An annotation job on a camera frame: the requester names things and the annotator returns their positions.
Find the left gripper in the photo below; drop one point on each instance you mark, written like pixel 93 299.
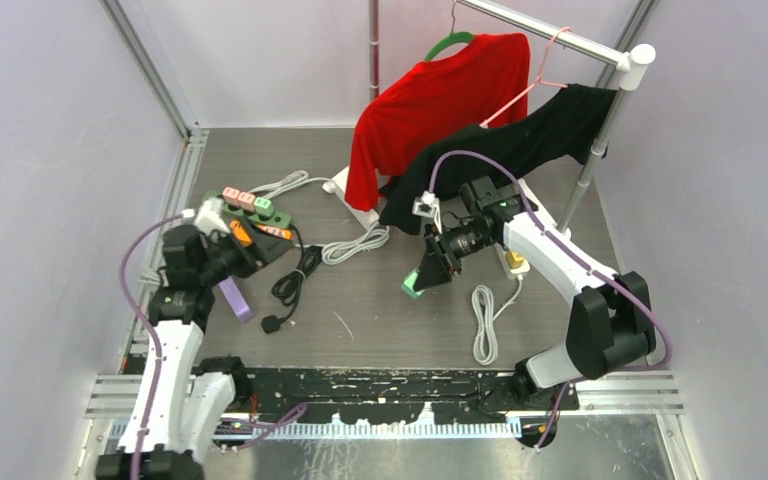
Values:
pixel 262 251

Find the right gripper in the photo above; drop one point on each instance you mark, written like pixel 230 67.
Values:
pixel 436 265

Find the green power strip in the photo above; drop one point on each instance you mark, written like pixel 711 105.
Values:
pixel 280 219

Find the purple power strip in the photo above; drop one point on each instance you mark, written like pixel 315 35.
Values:
pixel 236 300

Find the pink plug adapter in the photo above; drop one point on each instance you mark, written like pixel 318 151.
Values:
pixel 246 201
pixel 230 196

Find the teal green plug adapter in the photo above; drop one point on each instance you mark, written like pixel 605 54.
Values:
pixel 408 284

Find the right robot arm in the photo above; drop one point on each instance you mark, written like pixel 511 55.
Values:
pixel 609 325

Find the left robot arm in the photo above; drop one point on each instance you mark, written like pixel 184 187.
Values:
pixel 181 400

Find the orange power strip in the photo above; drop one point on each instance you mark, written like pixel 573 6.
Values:
pixel 261 247

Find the white power strip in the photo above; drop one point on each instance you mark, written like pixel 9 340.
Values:
pixel 514 265

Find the red shirt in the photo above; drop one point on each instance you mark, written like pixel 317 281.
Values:
pixel 432 101

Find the black shirt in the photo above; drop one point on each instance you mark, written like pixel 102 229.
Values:
pixel 566 125

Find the pink hanger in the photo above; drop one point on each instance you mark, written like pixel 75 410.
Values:
pixel 538 80

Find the green hanger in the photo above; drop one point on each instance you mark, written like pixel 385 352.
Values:
pixel 454 37

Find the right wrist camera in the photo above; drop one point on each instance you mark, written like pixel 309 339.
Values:
pixel 426 205

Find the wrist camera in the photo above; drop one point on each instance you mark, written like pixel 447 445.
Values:
pixel 426 205
pixel 208 217

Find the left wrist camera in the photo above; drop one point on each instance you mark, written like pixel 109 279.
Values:
pixel 208 217

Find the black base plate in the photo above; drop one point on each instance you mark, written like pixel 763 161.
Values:
pixel 389 396

